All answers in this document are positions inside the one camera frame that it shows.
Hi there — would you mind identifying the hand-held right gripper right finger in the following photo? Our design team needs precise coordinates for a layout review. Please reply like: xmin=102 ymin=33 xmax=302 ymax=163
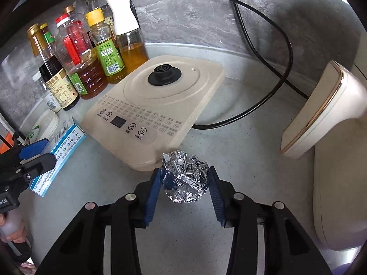
xmin=208 ymin=166 xmax=334 ymax=275

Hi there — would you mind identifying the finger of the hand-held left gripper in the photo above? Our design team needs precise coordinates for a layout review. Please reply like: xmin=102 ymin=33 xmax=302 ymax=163
xmin=19 ymin=138 xmax=49 ymax=160
xmin=18 ymin=153 xmax=57 ymax=182

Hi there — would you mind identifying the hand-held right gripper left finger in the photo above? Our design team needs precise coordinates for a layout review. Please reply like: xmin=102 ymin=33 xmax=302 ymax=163
xmin=35 ymin=167 xmax=167 ymax=275

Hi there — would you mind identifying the small printed cardboard box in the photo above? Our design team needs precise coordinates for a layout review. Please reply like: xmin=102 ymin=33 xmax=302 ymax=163
xmin=30 ymin=116 xmax=87 ymax=198

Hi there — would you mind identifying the large foil ball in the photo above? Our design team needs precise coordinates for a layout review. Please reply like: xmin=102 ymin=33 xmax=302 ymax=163
xmin=161 ymin=149 xmax=210 ymax=204

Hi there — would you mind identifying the purple plastic bin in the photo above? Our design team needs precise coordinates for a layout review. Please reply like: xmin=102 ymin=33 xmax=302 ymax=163
xmin=341 ymin=262 xmax=360 ymax=275

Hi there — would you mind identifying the person's left hand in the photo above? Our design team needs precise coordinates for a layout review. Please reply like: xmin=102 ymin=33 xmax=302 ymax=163
xmin=0 ymin=213 xmax=27 ymax=245

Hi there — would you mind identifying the white lidded plastic container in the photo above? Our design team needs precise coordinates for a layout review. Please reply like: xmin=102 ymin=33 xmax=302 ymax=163
xmin=20 ymin=109 xmax=59 ymax=146

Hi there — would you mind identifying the small white jar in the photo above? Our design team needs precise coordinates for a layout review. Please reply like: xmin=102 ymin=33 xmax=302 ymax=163
xmin=33 ymin=71 xmax=62 ymax=113

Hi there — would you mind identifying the dark soy sauce bottle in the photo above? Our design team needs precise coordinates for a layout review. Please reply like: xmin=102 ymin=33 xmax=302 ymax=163
xmin=27 ymin=23 xmax=81 ymax=112

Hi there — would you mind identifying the red cap cooking oil bottle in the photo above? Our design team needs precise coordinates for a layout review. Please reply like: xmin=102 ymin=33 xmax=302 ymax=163
xmin=54 ymin=14 xmax=109 ymax=100

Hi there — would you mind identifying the cream electric kettle base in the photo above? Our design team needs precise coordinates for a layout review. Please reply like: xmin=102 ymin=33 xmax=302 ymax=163
xmin=81 ymin=55 xmax=225 ymax=172

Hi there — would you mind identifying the yellow cap green label bottle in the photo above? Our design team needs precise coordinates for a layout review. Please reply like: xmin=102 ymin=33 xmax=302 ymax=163
xmin=86 ymin=8 xmax=127 ymax=84

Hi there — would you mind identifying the cream air fryer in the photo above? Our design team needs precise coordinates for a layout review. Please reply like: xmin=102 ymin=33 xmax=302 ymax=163
xmin=279 ymin=60 xmax=367 ymax=252

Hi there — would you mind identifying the white top oil spray bottle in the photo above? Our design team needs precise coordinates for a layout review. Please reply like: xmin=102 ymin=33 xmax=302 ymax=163
xmin=105 ymin=0 xmax=150 ymax=75

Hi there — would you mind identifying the gold cap glass bottle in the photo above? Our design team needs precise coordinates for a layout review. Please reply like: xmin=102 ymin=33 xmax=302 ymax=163
xmin=85 ymin=0 xmax=115 ymax=41
xmin=63 ymin=5 xmax=83 ymax=23

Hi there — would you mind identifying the black power cable with plug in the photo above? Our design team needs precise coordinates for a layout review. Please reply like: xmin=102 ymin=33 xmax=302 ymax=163
xmin=224 ymin=0 xmax=309 ymax=98
xmin=188 ymin=0 xmax=294 ymax=129

